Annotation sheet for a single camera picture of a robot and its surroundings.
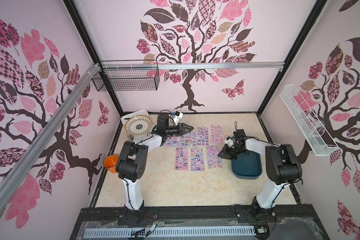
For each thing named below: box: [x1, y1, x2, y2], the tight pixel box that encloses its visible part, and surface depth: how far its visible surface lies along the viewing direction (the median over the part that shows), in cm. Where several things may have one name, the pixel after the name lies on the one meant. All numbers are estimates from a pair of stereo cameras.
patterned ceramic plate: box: [124, 115, 152, 136], surface depth 116 cm
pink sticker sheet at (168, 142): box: [163, 137, 173, 147], surface depth 105 cm
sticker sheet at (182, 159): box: [174, 147, 189, 171], surface depth 97 cm
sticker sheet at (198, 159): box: [190, 146, 206, 172], surface depth 97 cm
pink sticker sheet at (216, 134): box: [210, 124, 223, 144], surface depth 109 cm
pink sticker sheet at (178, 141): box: [172, 134, 186, 147], surface depth 105 cm
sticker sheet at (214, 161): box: [206, 145, 223, 169], surface depth 96 cm
